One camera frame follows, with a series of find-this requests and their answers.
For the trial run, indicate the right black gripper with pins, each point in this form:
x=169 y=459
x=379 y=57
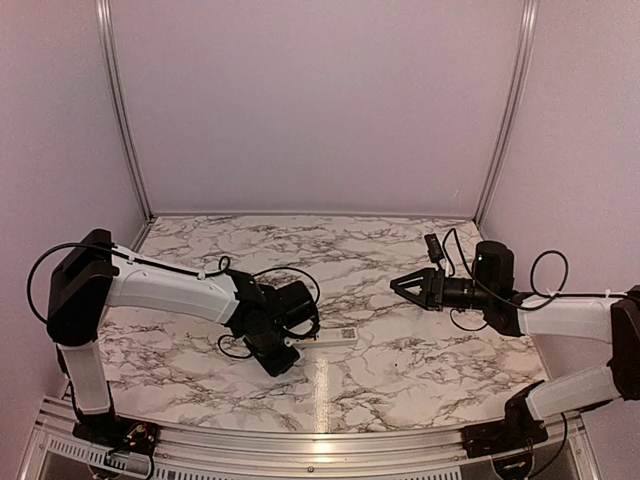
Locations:
x=430 y=297

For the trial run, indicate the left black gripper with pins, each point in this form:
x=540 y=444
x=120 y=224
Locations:
x=276 y=366

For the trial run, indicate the white remote control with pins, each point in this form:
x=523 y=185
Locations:
x=337 y=337

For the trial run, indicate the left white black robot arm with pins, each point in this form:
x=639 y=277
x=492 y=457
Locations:
x=97 y=274

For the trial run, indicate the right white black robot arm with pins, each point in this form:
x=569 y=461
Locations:
x=612 y=318

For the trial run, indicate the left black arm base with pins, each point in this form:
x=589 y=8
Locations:
x=117 y=435

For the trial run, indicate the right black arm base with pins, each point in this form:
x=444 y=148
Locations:
x=517 y=429

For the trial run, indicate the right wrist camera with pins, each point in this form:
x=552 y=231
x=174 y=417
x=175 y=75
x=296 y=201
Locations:
x=434 y=248

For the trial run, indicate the front aluminium rail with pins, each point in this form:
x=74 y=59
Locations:
x=187 y=452

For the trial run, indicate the right aluminium frame post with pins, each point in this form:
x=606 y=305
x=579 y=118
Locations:
x=517 y=85

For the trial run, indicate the aluminium frame post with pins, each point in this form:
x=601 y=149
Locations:
x=108 y=45
x=517 y=85

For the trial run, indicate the left aluminium frame post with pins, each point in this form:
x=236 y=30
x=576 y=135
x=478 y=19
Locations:
x=108 y=45

